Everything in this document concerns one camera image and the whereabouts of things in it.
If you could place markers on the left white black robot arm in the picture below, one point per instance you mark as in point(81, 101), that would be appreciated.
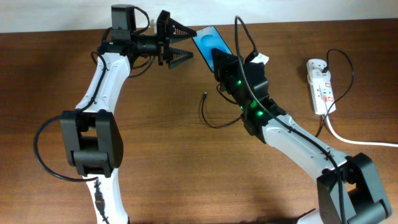
point(92, 139)

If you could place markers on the white power strip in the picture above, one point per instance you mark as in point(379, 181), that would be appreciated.
point(321, 92)

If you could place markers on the white USB charger plug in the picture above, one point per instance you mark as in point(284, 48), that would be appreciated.
point(317, 69)

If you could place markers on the blue screen Galaxy smartphone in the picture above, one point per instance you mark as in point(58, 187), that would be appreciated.
point(207, 39)

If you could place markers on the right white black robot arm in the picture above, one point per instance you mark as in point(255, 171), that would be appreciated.
point(349, 187)

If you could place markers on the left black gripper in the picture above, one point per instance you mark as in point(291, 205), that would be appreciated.
point(163, 42)

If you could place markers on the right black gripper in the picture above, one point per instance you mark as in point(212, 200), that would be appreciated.
point(226, 74)

